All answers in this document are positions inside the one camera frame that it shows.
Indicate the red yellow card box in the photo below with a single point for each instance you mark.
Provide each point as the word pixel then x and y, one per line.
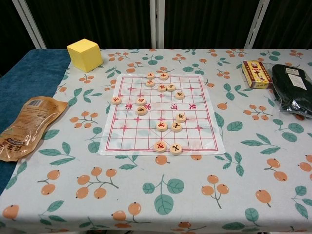
pixel 257 74

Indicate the yellow foam cube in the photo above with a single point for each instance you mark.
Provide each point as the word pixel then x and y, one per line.
pixel 84 54

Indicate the black socks in plastic pack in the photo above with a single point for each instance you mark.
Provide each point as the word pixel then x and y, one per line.
pixel 292 90

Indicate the black pleated curtain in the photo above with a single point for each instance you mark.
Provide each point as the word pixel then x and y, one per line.
pixel 97 22

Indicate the floral print tablecloth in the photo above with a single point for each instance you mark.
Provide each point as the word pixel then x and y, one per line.
pixel 146 195

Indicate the wooden xiangqi piece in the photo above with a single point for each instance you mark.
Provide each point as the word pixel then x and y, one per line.
pixel 141 101
pixel 176 126
pixel 176 149
pixel 161 126
pixel 116 100
pixel 164 76
pixel 161 146
pixel 170 86
pixel 179 95
pixel 181 118
pixel 142 110
pixel 150 83
pixel 151 75
pixel 161 87

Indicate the white metal frame post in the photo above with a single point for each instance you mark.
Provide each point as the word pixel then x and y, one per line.
pixel 157 24
pixel 257 24
pixel 30 24

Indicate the brown snack bag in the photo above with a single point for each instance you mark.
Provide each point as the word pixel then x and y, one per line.
pixel 26 126

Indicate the white chinese chess board sheet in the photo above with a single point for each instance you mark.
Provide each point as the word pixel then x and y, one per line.
pixel 146 136

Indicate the blue table cover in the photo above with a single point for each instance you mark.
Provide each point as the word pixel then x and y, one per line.
pixel 24 73

